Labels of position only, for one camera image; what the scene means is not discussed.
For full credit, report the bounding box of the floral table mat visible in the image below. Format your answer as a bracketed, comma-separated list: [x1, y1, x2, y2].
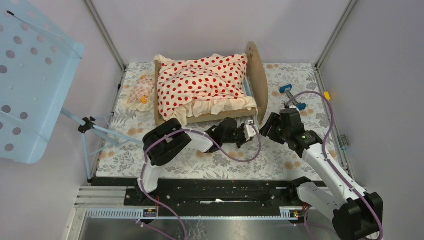
[95, 63, 330, 181]

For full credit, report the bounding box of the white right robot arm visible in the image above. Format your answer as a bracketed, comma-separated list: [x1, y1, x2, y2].
[260, 108, 383, 240]

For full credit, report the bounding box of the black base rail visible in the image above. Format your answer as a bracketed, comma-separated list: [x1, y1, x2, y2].
[90, 177, 306, 218]

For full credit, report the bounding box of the checkered ruffled pillow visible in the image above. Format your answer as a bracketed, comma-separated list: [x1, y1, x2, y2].
[120, 73, 155, 112]

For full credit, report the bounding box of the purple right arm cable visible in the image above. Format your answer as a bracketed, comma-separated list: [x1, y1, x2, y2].
[286, 91, 385, 240]

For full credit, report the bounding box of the grey cable duct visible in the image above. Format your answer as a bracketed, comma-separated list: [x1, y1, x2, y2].
[85, 207, 299, 221]

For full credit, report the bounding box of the wooden pet bed frame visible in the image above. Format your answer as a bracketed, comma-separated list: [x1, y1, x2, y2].
[153, 41, 269, 126]

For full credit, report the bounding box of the red strawberry print duvet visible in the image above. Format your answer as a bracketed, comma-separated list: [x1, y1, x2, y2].
[154, 53, 257, 125]

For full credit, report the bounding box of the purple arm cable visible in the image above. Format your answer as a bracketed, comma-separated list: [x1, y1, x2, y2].
[137, 120, 263, 240]
[286, 91, 385, 240]

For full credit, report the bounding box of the blue striped mattress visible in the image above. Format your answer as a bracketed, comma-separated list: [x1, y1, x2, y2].
[243, 77, 254, 98]

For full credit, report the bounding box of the yellow clip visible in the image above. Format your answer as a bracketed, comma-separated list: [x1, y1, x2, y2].
[323, 91, 331, 103]

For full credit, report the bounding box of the blue perforated music stand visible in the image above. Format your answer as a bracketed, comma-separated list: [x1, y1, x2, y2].
[0, 0, 132, 164]

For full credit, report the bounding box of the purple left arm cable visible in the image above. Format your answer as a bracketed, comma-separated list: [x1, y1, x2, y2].
[137, 120, 263, 240]

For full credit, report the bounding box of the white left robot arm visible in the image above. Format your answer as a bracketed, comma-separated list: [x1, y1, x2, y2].
[135, 117, 261, 206]

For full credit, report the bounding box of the blue dumbbell toy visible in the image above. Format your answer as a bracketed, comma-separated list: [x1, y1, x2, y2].
[279, 84, 307, 111]

